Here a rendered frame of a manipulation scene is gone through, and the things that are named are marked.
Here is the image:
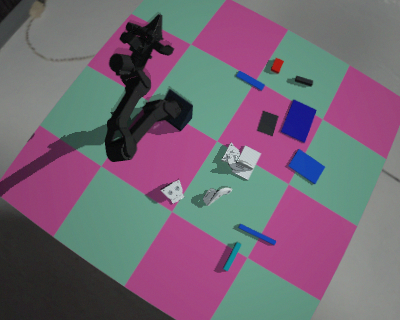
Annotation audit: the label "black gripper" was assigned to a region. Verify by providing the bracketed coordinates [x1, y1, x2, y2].
[126, 14, 175, 62]

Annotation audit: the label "red flat block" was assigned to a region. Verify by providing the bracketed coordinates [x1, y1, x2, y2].
[271, 58, 284, 74]

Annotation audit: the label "small black bar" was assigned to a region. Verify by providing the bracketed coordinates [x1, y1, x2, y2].
[295, 76, 313, 87]

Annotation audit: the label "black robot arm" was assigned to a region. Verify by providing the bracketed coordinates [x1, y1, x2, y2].
[105, 31, 183, 162]

